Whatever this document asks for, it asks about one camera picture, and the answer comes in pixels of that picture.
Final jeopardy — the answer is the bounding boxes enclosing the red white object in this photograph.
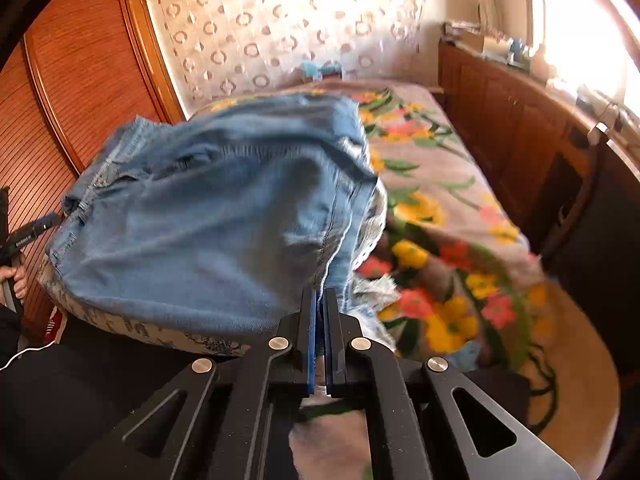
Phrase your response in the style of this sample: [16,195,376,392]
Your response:
[49,310,67,345]

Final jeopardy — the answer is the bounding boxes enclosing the sheer circle pattern curtain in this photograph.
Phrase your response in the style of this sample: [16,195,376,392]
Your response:
[144,0,433,117]

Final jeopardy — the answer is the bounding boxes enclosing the open cardboard box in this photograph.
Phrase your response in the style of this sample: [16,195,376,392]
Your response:
[459,27,502,55]

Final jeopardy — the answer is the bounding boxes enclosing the wooden sideboard cabinet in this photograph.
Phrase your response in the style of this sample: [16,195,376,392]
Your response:
[437,39,640,311]

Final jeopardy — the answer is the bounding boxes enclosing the person's black clothing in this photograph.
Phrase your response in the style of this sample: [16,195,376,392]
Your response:
[0,305,301,480]

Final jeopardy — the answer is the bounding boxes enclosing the thin white cable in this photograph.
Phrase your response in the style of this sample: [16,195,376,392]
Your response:
[0,335,62,372]

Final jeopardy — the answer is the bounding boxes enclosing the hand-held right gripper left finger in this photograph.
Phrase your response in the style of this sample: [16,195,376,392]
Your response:
[60,287,318,480]

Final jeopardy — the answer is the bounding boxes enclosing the colourful flower blanket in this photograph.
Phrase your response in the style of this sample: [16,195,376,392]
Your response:
[200,82,621,438]

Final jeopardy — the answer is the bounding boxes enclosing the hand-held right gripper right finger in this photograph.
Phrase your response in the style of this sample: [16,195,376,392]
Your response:
[322,288,581,480]

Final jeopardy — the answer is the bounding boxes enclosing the bright window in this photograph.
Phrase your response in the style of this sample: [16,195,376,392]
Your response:
[525,0,640,111]

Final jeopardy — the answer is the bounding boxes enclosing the person's left hand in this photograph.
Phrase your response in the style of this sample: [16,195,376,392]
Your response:
[0,265,29,307]

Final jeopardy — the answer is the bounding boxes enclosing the wooden slatted wardrobe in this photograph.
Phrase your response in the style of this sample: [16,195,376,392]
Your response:
[0,0,187,333]

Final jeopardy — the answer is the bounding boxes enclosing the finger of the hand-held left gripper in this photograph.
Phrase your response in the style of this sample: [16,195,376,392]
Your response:
[15,213,62,249]

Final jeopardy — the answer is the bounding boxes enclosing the stack of papers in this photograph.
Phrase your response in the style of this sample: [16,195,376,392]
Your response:
[441,20,476,42]

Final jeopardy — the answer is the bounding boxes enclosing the small box with blue cloth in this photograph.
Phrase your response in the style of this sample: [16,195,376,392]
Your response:
[299,61,343,84]

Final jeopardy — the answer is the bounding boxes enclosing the blue floral bed sheet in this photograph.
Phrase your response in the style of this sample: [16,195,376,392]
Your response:
[39,255,401,358]

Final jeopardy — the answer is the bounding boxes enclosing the light blue denim pants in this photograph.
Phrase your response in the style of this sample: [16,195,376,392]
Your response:
[47,92,390,347]

